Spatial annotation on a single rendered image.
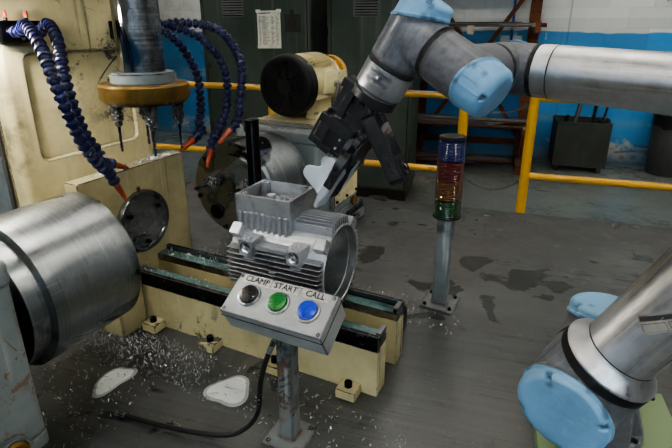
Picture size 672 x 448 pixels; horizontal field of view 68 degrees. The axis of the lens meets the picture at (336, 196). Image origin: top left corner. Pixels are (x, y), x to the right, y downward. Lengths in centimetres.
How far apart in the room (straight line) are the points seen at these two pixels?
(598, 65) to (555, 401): 42
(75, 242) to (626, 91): 82
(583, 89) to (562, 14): 518
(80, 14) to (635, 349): 117
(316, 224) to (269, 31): 354
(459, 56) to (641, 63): 22
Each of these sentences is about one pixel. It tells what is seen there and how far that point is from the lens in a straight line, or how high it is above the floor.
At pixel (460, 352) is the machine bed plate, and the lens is 111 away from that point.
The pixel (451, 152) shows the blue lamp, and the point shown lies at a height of 119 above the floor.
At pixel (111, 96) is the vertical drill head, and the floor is 132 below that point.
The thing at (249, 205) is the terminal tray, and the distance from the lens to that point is 95.
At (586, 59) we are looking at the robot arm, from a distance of 74.
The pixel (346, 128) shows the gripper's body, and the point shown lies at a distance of 76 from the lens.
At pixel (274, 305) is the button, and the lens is 73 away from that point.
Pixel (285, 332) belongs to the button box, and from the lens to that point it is 72.
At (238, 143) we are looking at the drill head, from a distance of 128.
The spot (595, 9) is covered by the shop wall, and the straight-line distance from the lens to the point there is 595.
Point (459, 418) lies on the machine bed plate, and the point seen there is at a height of 80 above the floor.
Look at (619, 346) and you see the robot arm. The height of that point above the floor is 110.
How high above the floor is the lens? 145
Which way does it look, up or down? 19 degrees down
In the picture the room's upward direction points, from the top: straight up
